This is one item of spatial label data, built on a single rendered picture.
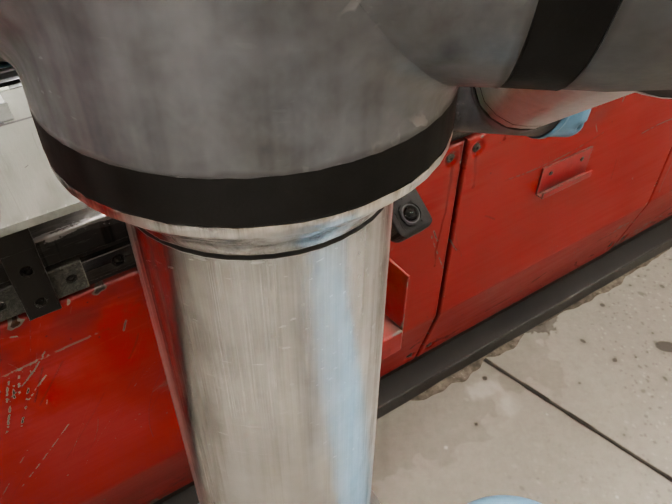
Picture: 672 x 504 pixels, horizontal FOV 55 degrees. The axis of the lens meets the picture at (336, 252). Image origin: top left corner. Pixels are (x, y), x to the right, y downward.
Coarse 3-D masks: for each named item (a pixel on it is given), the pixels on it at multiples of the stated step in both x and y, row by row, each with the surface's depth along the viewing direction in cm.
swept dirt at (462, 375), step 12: (624, 276) 195; (600, 288) 191; (612, 288) 191; (588, 300) 187; (540, 324) 181; (504, 348) 174; (480, 360) 171; (456, 372) 168; (468, 372) 169; (444, 384) 166; (420, 396) 163
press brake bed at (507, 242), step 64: (640, 128) 144; (448, 192) 117; (512, 192) 130; (576, 192) 145; (640, 192) 164; (128, 256) 85; (448, 256) 131; (512, 256) 146; (576, 256) 172; (640, 256) 194; (0, 320) 80; (64, 320) 85; (128, 320) 92; (448, 320) 150; (512, 320) 176; (0, 384) 86; (64, 384) 92; (128, 384) 100; (384, 384) 160; (0, 448) 93; (64, 448) 100; (128, 448) 109
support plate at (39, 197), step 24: (24, 96) 76; (24, 120) 72; (0, 144) 69; (24, 144) 69; (0, 168) 65; (24, 168) 65; (48, 168) 65; (0, 192) 62; (24, 192) 62; (48, 192) 62; (0, 216) 60; (24, 216) 60; (48, 216) 60
